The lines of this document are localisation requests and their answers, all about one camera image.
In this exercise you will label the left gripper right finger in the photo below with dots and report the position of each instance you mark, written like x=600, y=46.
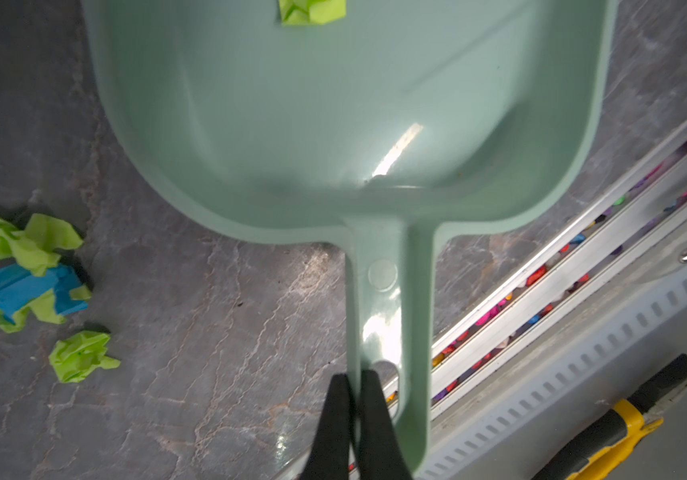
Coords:
x=378, y=453

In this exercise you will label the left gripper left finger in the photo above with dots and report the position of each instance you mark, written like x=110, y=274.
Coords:
x=329, y=454

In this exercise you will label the green dustpan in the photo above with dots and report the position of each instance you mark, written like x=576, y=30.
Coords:
x=386, y=133

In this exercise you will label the paper scraps cluster centre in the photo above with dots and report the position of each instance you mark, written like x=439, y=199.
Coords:
x=37, y=282

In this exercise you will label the paper scraps cluster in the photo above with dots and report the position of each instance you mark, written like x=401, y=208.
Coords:
x=311, y=12
x=37, y=282

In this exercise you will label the paper scraps cluster front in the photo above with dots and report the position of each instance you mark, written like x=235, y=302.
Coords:
x=311, y=12

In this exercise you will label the yellow black pliers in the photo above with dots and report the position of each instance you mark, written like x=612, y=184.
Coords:
x=610, y=440

